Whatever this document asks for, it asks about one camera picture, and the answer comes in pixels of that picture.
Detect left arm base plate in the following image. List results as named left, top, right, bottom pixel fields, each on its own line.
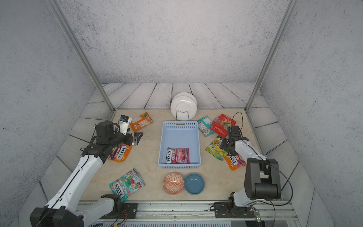
left=101, top=202, right=138, bottom=220

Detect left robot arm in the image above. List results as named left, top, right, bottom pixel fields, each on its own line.
left=30, top=121, right=143, bottom=227

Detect metal wire plate rack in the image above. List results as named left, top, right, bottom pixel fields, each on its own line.
left=176, top=110, right=190, bottom=121

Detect orange Fox's candy bag back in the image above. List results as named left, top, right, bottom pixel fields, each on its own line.
left=130, top=112, right=153, bottom=132

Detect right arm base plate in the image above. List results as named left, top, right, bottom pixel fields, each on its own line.
left=209, top=202, right=255, bottom=218

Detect aluminium front rail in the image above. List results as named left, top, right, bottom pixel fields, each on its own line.
left=126, top=201, right=301, bottom=227

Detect blue bowl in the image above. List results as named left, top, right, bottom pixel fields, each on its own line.
left=184, top=173, right=205, bottom=195

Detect white plates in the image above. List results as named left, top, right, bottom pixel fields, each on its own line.
left=170, top=92, right=198, bottom=120

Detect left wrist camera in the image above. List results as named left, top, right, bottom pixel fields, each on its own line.
left=119, top=114, right=132, bottom=135

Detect green yellow Fox's candy bag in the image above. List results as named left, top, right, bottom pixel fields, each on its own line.
left=205, top=136, right=227, bottom=160

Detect teal Fox's candy bag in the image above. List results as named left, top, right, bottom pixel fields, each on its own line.
left=109, top=168, right=146, bottom=202

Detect orange patterned bowl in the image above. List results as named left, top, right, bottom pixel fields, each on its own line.
left=163, top=173, right=184, bottom=195

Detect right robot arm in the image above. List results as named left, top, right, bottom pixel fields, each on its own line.
left=220, top=125, right=281, bottom=212

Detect red candy bag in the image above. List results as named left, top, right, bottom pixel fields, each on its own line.
left=210, top=114, right=237, bottom=138

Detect light blue plastic basket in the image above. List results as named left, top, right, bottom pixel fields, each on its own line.
left=158, top=121, right=201, bottom=169

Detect purple Fox's berries candy bag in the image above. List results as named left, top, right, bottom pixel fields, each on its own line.
left=166, top=148, right=190, bottom=165

